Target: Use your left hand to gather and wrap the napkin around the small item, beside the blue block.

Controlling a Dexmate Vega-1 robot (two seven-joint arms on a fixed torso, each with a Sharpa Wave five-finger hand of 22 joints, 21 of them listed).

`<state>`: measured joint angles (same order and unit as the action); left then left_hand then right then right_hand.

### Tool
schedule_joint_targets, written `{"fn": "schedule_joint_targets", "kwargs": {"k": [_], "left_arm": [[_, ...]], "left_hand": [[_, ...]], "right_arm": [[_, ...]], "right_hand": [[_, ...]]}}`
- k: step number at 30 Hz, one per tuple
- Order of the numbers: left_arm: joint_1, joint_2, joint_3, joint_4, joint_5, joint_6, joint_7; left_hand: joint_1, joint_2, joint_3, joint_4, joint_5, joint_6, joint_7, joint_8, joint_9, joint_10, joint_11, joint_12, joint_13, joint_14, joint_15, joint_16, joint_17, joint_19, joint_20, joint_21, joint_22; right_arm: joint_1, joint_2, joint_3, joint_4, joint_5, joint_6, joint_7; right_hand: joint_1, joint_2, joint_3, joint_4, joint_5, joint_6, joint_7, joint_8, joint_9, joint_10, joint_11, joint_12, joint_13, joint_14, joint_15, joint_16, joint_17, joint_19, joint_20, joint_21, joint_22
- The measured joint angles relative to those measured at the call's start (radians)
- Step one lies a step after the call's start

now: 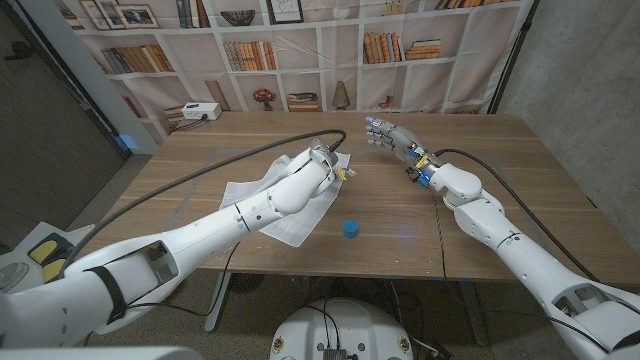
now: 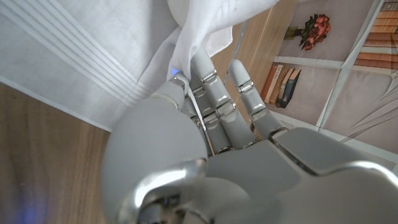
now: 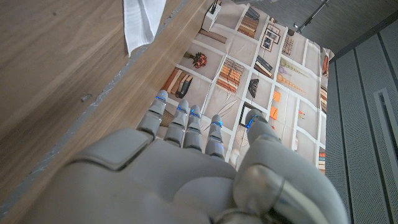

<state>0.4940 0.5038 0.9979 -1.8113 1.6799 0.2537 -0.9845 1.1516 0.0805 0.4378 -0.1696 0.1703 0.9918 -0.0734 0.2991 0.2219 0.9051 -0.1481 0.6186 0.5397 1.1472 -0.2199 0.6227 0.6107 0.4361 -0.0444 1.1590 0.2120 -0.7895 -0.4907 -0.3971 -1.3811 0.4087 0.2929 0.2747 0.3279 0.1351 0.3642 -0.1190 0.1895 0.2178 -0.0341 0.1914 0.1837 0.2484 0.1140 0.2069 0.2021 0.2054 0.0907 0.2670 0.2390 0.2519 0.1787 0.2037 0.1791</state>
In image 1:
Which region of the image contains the printed bookshelf backdrop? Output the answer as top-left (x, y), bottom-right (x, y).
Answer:
top-left (52, 0), bottom-right (536, 146)

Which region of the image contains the black backdrop stand pole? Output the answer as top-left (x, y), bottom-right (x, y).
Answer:
top-left (487, 0), bottom-right (542, 116)

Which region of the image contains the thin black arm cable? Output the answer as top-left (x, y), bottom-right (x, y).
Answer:
top-left (124, 242), bottom-right (241, 319)
top-left (432, 190), bottom-right (611, 356)

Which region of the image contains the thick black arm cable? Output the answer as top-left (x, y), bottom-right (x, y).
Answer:
top-left (59, 128), bottom-right (348, 274)
top-left (432, 147), bottom-right (601, 284)

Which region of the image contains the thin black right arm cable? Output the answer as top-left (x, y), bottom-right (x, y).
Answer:
top-left (432, 190), bottom-right (611, 356)

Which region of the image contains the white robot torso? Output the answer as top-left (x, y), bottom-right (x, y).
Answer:
top-left (269, 298), bottom-right (415, 360)

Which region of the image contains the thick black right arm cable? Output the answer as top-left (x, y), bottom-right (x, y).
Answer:
top-left (432, 147), bottom-right (601, 284)

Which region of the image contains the black door handle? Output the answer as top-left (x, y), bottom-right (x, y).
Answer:
top-left (4, 40), bottom-right (36, 62)

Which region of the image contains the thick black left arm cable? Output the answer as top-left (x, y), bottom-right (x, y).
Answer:
top-left (59, 128), bottom-right (348, 274)

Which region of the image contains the yellow black foot pedal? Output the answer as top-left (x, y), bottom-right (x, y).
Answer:
top-left (27, 232), bottom-right (74, 265)
top-left (42, 258), bottom-right (67, 284)

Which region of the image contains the white floor platform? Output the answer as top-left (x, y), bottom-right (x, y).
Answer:
top-left (0, 221), bottom-right (96, 296)

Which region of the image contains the white power strip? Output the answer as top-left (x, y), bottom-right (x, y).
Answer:
top-left (180, 102), bottom-right (223, 122)

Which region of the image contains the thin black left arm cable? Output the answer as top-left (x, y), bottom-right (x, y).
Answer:
top-left (124, 242), bottom-right (241, 319)

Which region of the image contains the white cloth napkin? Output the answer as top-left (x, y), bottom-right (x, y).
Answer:
top-left (218, 152), bottom-right (352, 249)

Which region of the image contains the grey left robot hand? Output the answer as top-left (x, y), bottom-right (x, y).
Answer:
top-left (305, 138), bottom-right (358, 187)

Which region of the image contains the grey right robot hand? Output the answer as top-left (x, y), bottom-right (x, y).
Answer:
top-left (365, 116), bottom-right (441, 174)

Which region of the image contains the grey sneaker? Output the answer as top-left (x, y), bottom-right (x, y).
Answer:
top-left (0, 261), bottom-right (30, 294)

